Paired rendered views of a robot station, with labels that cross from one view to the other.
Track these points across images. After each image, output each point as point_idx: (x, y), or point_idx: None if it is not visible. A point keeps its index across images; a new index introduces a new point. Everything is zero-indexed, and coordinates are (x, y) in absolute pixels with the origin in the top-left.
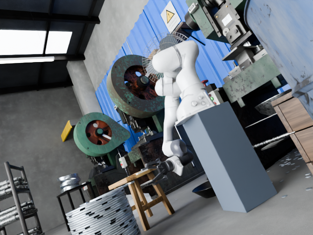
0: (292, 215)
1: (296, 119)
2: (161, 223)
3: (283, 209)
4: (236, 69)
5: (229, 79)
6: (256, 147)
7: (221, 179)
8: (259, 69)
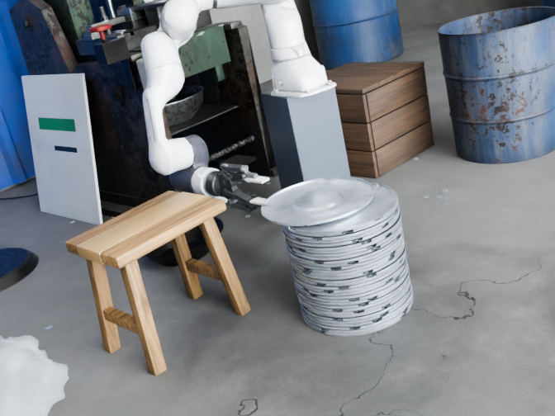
0: (400, 187)
1: (375, 109)
2: None
3: None
4: (147, 27)
5: None
6: None
7: (334, 176)
8: (206, 45)
